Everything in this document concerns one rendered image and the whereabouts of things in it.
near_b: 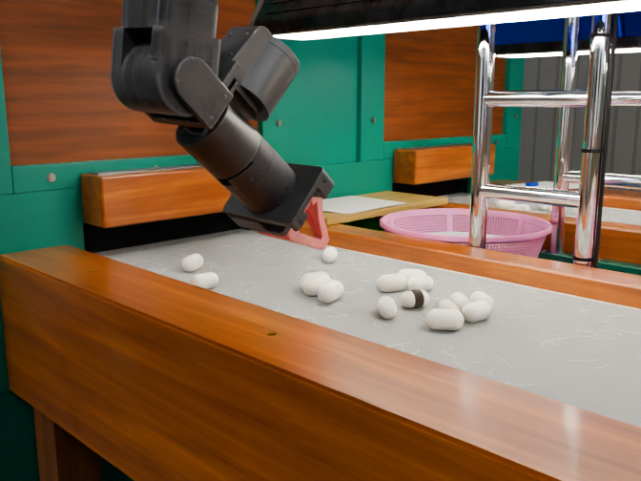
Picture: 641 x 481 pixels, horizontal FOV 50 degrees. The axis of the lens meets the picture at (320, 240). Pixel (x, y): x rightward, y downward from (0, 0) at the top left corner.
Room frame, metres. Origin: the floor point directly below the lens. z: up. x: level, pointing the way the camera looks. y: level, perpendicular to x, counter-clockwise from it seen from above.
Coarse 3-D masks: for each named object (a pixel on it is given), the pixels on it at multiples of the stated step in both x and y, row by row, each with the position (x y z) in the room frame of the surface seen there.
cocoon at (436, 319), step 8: (432, 312) 0.63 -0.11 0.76; (440, 312) 0.63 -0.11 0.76; (448, 312) 0.63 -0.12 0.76; (456, 312) 0.63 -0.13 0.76; (432, 320) 0.63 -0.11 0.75; (440, 320) 0.63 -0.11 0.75; (448, 320) 0.63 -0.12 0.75; (456, 320) 0.63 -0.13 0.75; (432, 328) 0.63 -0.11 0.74; (440, 328) 0.63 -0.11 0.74; (448, 328) 0.63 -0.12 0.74; (456, 328) 0.63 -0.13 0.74
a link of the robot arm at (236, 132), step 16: (240, 96) 0.61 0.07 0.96; (224, 112) 0.59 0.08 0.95; (240, 112) 0.64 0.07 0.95; (256, 112) 0.62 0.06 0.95; (192, 128) 0.59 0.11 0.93; (224, 128) 0.58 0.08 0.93; (240, 128) 0.60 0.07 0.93; (192, 144) 0.58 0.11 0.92; (208, 144) 0.58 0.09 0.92; (224, 144) 0.59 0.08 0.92; (240, 144) 0.60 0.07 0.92; (256, 144) 0.61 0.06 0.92; (208, 160) 0.59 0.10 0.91; (224, 160) 0.59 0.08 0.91; (240, 160) 0.60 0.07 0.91; (224, 176) 0.61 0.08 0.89
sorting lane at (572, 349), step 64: (128, 256) 0.96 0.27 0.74; (256, 256) 0.96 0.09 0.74; (320, 256) 0.96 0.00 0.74; (320, 320) 0.67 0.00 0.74; (384, 320) 0.67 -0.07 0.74; (512, 320) 0.67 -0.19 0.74; (576, 320) 0.67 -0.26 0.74; (640, 320) 0.67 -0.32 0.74; (512, 384) 0.51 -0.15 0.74; (576, 384) 0.51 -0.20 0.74; (640, 384) 0.51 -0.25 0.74
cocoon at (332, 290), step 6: (330, 282) 0.73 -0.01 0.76; (336, 282) 0.74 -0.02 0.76; (318, 288) 0.73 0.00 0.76; (324, 288) 0.72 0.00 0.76; (330, 288) 0.72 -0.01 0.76; (336, 288) 0.73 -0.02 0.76; (342, 288) 0.74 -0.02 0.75; (318, 294) 0.72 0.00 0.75; (324, 294) 0.72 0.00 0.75; (330, 294) 0.72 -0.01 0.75; (336, 294) 0.72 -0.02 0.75; (324, 300) 0.72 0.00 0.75; (330, 300) 0.72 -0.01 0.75
